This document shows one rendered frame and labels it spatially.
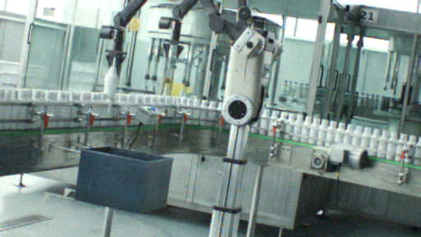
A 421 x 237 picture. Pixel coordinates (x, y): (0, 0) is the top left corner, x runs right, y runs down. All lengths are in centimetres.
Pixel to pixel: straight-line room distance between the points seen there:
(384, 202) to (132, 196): 576
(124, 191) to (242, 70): 101
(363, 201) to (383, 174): 394
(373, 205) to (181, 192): 243
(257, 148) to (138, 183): 210
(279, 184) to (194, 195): 77
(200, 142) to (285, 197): 196
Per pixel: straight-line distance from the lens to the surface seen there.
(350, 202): 910
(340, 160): 510
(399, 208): 906
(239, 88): 424
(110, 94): 431
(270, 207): 730
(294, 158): 542
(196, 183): 746
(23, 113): 353
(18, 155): 350
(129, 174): 354
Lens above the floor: 135
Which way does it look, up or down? 3 degrees down
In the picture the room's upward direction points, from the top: 9 degrees clockwise
